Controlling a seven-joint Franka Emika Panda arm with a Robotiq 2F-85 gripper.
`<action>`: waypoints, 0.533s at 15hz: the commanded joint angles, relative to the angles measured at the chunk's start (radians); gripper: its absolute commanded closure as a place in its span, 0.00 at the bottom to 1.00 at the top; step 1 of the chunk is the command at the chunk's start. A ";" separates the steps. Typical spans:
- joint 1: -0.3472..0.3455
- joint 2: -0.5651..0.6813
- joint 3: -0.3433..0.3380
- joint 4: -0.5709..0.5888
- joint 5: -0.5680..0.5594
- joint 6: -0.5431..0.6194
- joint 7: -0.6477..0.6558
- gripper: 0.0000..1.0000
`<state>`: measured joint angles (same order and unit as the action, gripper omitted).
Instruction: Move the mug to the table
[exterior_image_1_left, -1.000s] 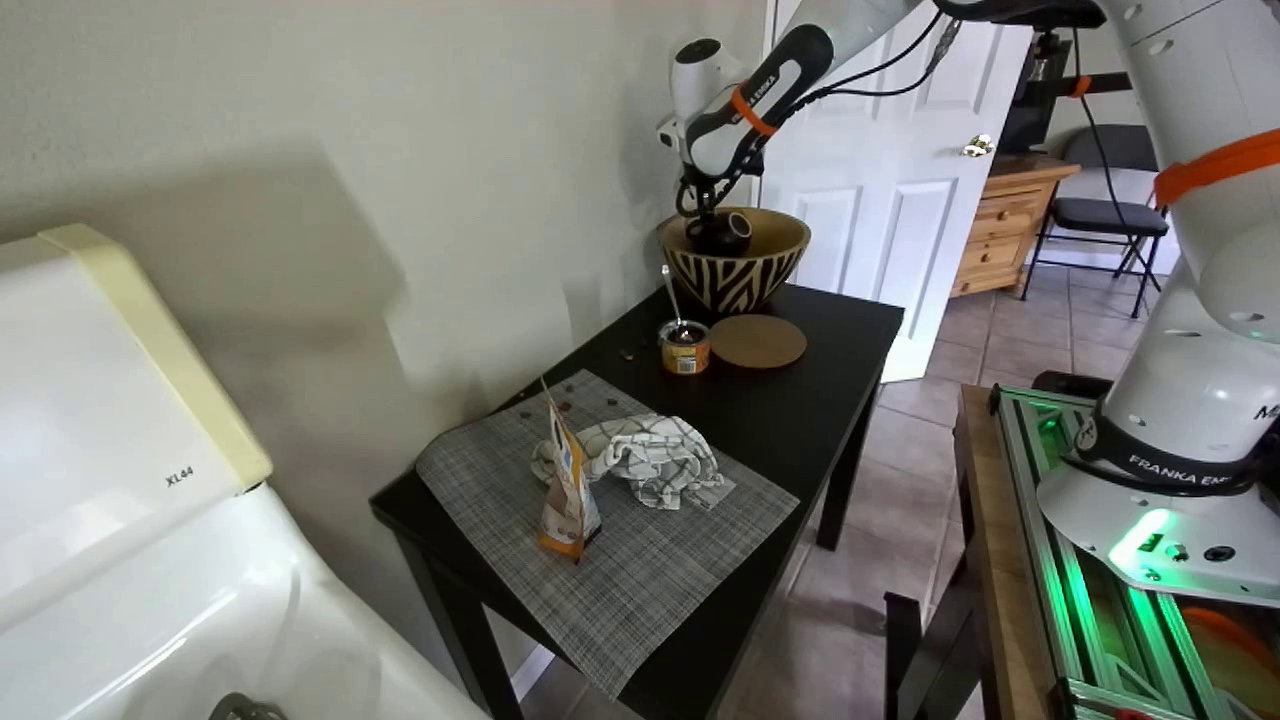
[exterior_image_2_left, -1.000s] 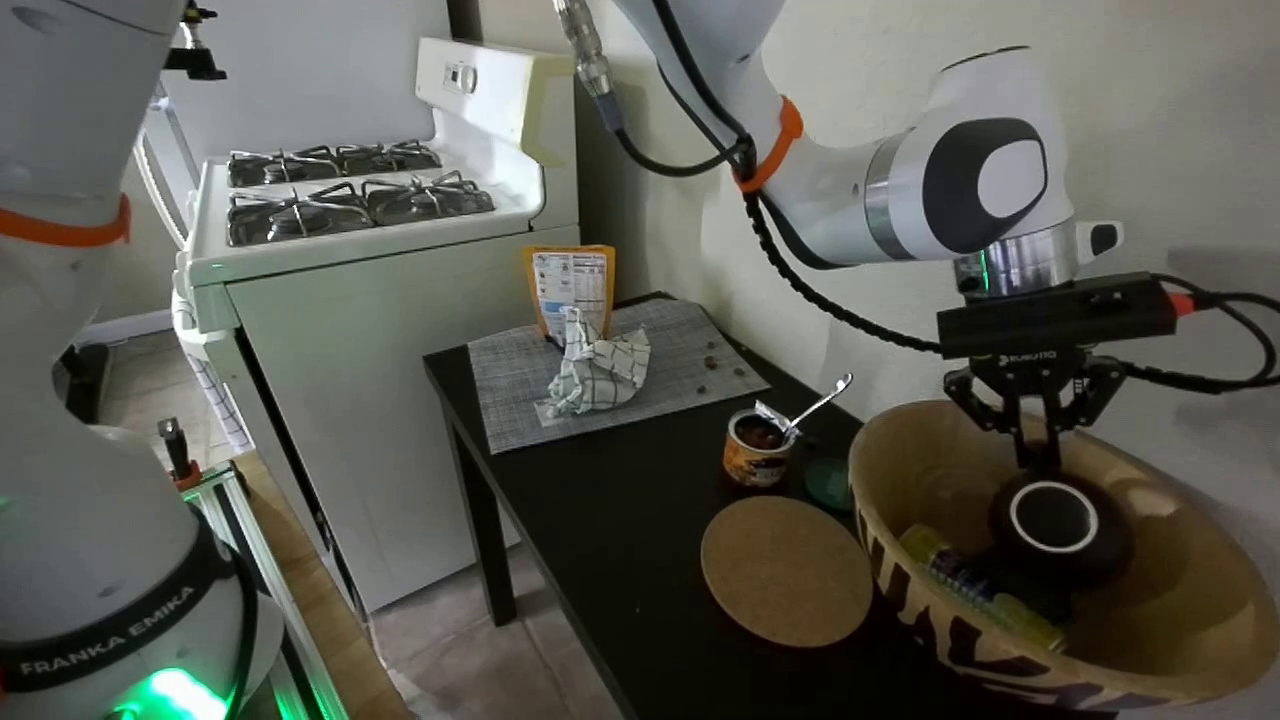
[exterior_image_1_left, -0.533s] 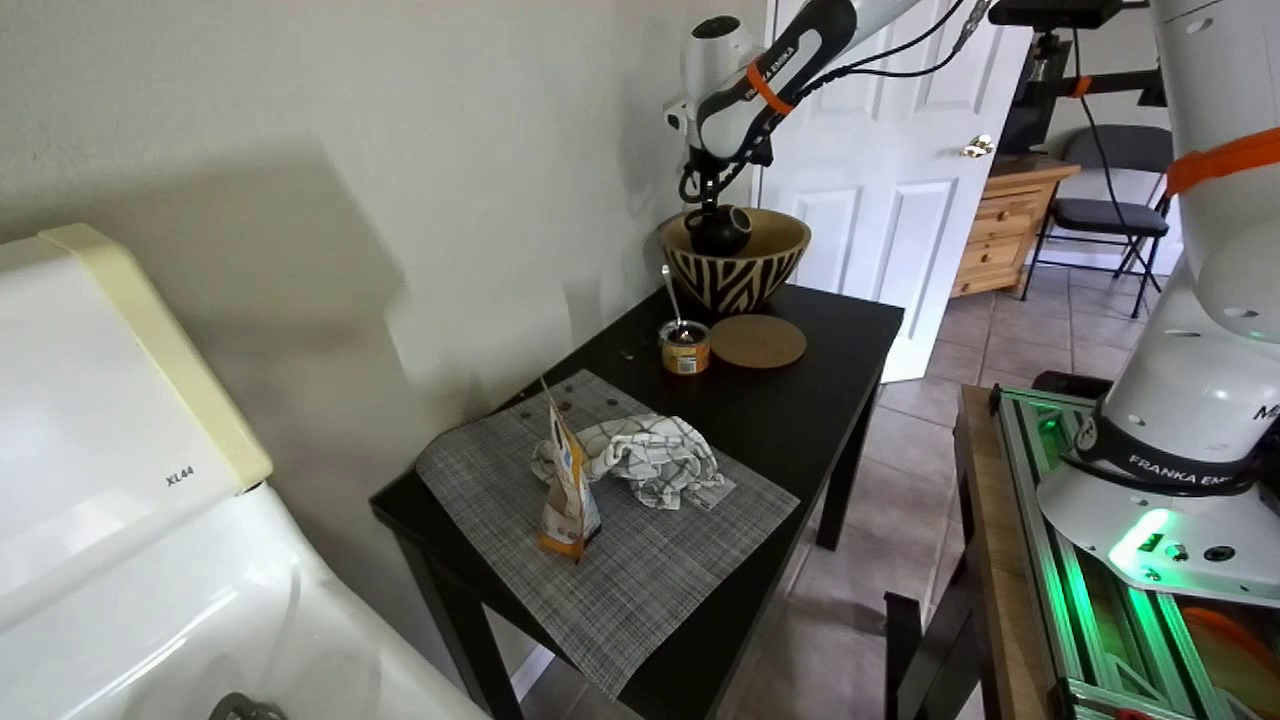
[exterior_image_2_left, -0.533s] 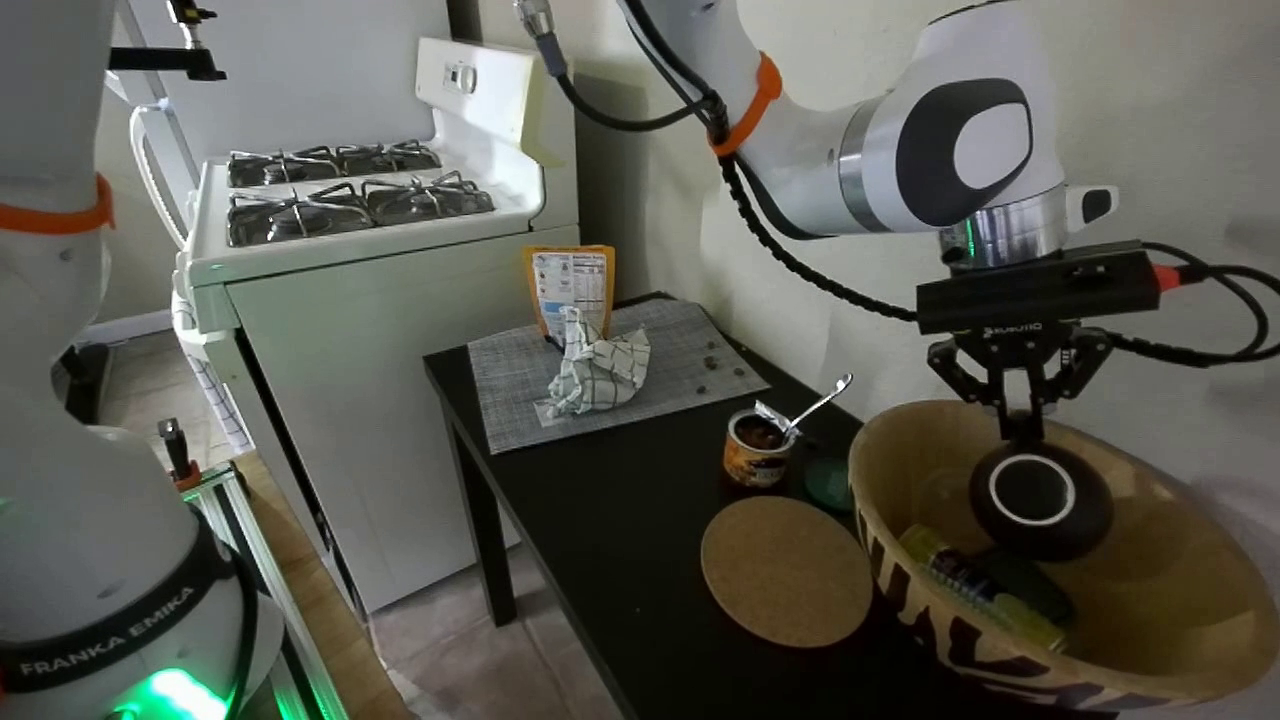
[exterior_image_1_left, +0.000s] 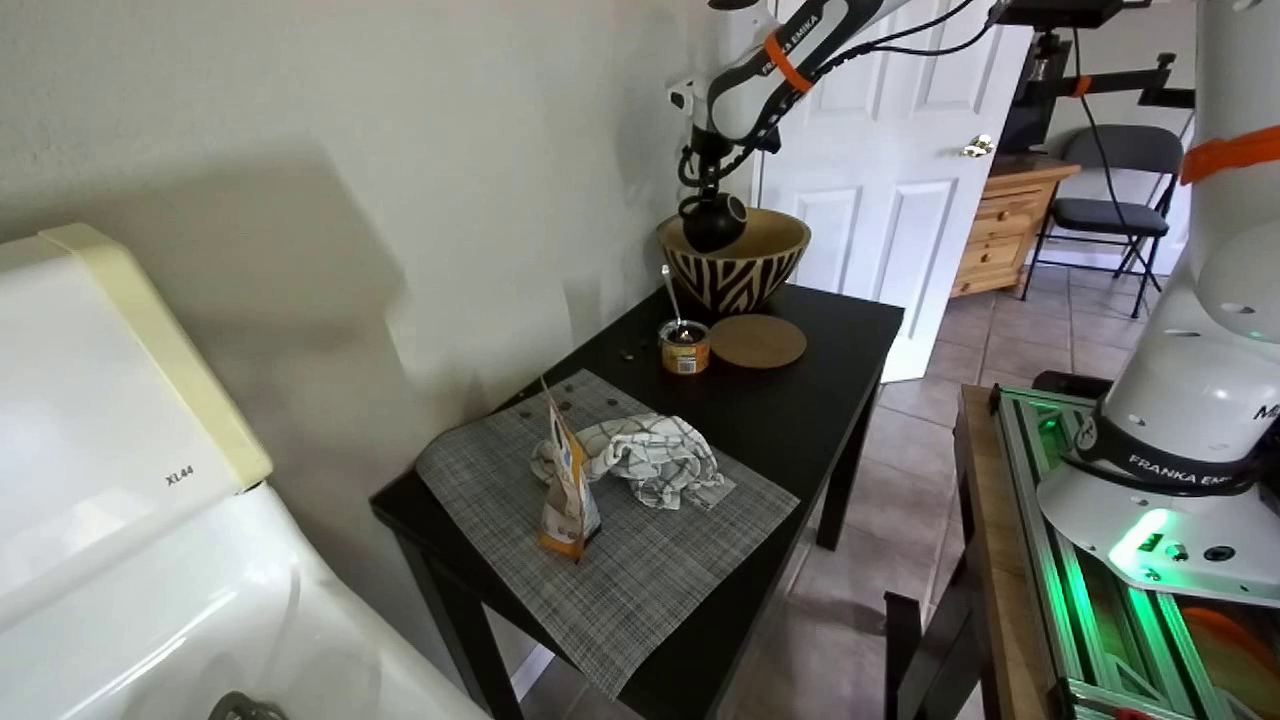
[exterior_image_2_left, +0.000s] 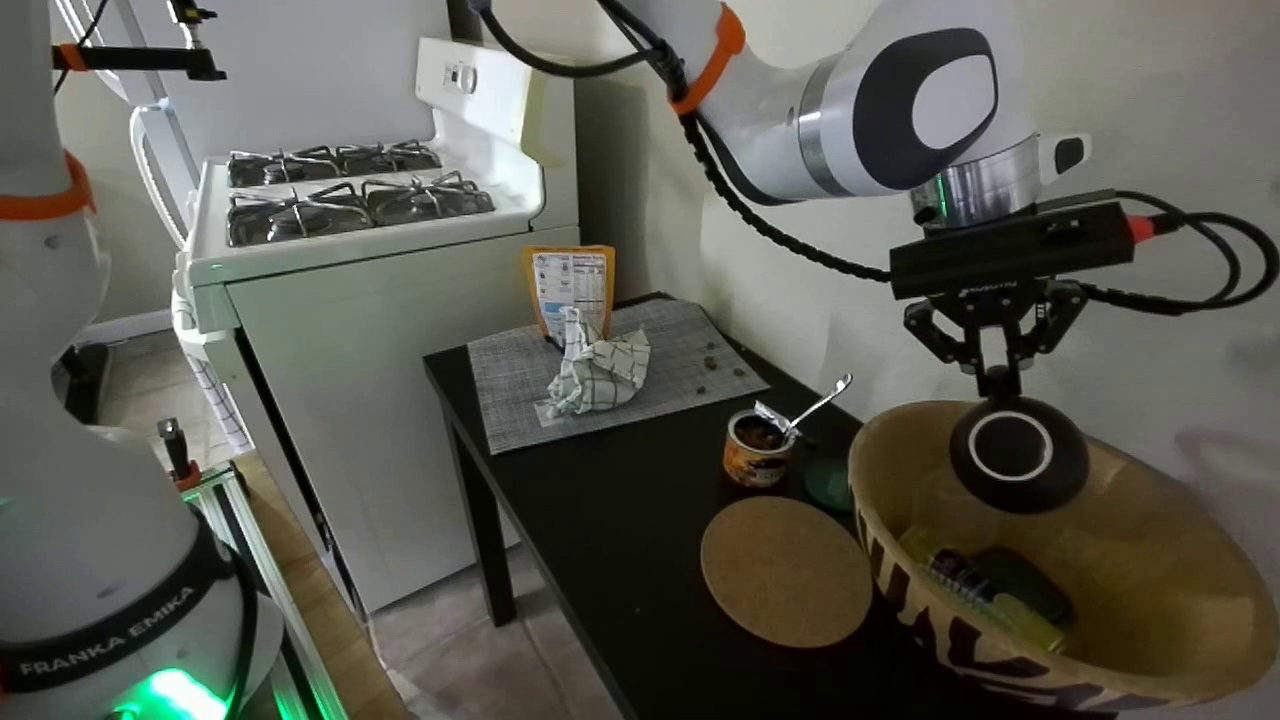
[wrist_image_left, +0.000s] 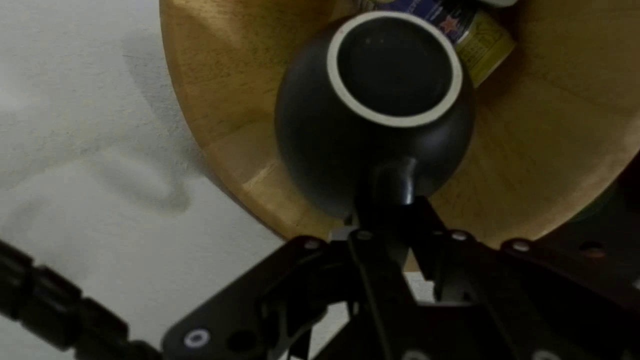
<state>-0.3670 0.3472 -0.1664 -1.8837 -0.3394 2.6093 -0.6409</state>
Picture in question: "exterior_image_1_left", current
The metal door knob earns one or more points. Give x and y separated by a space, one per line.
981 147

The white panel door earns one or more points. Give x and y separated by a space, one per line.
906 224

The green-lit aluminium frame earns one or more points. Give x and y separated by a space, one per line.
1107 642

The orange snack bag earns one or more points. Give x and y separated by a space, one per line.
568 493

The black folding chair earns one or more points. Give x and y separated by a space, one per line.
1115 211

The crumpled printed cloth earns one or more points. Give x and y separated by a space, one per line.
660 460

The gray woven placemat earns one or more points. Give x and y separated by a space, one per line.
627 584

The wooden drawer chest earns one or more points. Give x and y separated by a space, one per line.
1000 233

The black camera tripod stand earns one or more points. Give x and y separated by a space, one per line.
1032 95

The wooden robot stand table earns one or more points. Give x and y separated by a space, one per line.
992 572

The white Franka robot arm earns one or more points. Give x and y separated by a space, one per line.
1201 401

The open tin can orange label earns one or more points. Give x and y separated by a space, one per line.
687 354

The black side table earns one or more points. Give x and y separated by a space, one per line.
800 401

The round cork coaster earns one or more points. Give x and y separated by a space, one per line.
759 343

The zebra pattern wooden bowl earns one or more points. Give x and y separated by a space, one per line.
745 283

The white plastic spoon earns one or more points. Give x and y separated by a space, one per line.
671 292

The black round mug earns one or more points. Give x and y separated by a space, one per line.
714 224

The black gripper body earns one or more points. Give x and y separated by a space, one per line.
717 156

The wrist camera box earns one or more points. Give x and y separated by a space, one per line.
680 96

